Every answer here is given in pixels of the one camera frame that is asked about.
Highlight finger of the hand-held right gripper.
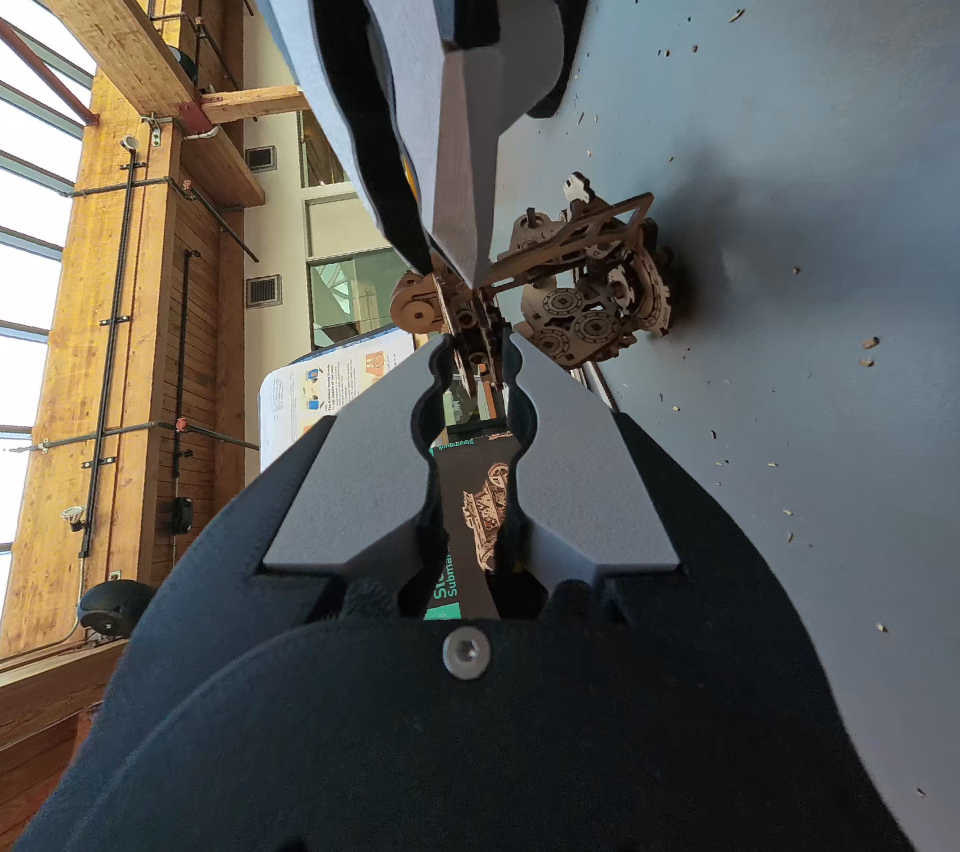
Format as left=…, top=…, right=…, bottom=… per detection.
left=330, top=0, right=565, bottom=291
left=210, top=0, right=434, bottom=269

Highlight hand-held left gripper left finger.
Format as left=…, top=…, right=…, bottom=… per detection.
left=263, top=332, right=454, bottom=601

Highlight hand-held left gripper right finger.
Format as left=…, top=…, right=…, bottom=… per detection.
left=501, top=331, right=682, bottom=590

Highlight wooden mechanical model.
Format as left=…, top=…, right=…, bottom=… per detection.
left=391, top=171, right=676, bottom=410

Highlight grey desk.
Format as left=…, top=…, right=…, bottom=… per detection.
left=487, top=0, right=960, bottom=852

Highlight short wooden cross beam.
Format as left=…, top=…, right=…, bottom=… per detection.
left=198, top=85, right=313, bottom=125

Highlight open instruction booklet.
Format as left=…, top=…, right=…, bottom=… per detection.
left=258, top=330, right=418, bottom=475

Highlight black model kit box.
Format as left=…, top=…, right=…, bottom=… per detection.
left=424, top=430, right=519, bottom=622

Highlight interior glass window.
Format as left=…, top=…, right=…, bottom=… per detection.
left=308, top=247, right=412, bottom=350

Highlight large wooden beam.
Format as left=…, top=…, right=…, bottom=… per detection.
left=0, top=0, right=268, bottom=210

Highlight wooden pillar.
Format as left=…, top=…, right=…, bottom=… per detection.
left=0, top=0, right=250, bottom=659

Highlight scattered wood chips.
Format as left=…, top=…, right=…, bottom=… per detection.
left=570, top=0, right=931, bottom=800

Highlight black wall pipe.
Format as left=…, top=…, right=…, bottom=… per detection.
left=79, top=139, right=145, bottom=559

